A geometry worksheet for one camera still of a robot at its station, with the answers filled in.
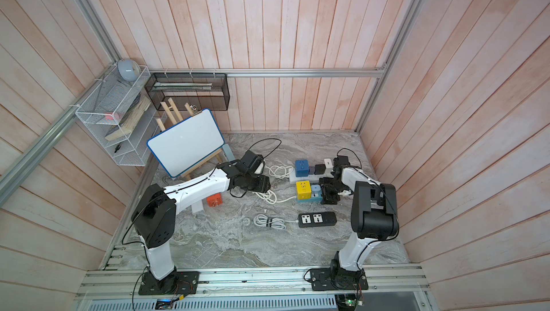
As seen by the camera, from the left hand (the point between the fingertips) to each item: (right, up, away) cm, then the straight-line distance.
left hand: (264, 188), depth 88 cm
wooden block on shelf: (-51, +27, -8) cm, 58 cm away
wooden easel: (-36, +29, -2) cm, 46 cm away
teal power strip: (+23, -4, +5) cm, 24 cm away
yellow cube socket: (+17, -1, 0) cm, 17 cm away
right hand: (+25, -2, +9) cm, 27 cm away
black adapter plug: (+25, +8, +8) cm, 27 cm away
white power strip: (+29, +5, +9) cm, 31 cm away
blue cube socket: (+17, +8, +7) cm, 20 cm away
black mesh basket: (-24, +41, 0) cm, 48 cm away
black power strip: (+20, -12, -2) cm, 23 cm away
